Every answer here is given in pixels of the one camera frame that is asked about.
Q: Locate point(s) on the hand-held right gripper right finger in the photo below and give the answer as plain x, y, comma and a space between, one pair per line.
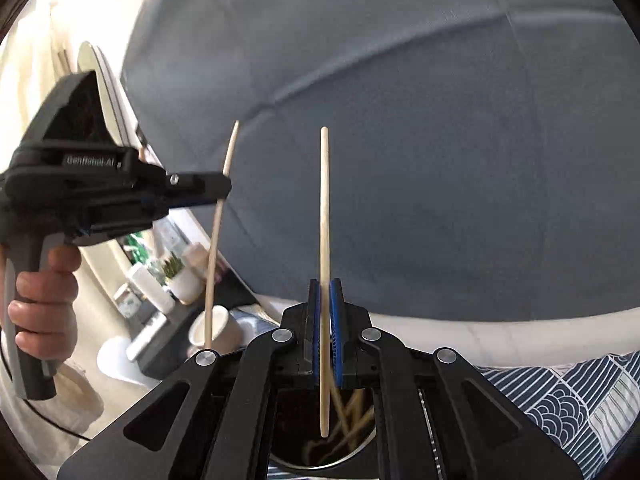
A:
336, 325

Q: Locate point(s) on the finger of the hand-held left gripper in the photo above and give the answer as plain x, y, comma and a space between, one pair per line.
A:
200, 183
185, 204

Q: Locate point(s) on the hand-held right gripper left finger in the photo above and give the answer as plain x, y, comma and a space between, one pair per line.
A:
317, 325

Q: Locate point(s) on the single wooden chopstick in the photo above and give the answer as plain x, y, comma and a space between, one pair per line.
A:
325, 210
216, 240

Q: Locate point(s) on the black cylindrical chopstick holder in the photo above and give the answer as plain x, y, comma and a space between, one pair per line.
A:
295, 410

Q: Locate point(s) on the bunch of wooden chopsticks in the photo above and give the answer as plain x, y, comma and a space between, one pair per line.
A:
352, 422

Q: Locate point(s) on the person's left hand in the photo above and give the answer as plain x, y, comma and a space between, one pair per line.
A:
45, 305

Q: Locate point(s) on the green bottle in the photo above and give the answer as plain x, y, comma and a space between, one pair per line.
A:
135, 247

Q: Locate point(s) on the small plant in white pot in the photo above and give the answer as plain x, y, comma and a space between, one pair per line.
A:
185, 282

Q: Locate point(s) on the cream mug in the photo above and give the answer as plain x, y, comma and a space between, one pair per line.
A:
227, 330

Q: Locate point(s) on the white bottle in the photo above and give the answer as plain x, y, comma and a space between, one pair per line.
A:
150, 290

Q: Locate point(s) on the white remote control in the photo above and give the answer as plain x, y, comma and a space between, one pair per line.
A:
147, 335

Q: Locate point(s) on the black side table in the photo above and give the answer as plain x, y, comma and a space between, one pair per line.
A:
175, 345

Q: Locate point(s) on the white chair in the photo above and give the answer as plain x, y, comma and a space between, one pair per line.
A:
115, 360

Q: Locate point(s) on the grey upholstered headboard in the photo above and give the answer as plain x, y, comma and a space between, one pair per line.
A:
425, 135

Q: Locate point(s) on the blue white patterned tablecloth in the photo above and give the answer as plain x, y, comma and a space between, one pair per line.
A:
575, 400

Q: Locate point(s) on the round wall mirror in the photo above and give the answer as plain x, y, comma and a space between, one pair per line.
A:
122, 110

